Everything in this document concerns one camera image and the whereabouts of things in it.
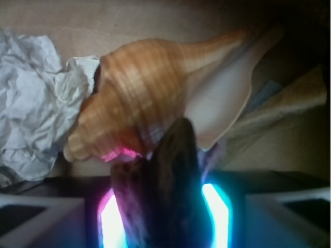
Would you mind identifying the brown wood chip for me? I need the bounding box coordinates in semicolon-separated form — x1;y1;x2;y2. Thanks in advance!
111;118;212;247

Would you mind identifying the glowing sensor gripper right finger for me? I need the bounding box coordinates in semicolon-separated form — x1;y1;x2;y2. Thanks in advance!
202;170;330;247

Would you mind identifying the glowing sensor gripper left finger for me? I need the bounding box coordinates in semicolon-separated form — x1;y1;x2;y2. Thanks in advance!
1;178;124;247

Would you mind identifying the orange conch seashell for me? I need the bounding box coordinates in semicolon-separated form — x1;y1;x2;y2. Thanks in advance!
63;25;283;162

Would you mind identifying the crumpled white paper ball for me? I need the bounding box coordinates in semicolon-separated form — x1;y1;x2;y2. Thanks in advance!
1;29;99;187

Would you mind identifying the brown paper bag tray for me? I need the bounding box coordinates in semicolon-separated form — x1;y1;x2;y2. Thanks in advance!
1;1;330;179

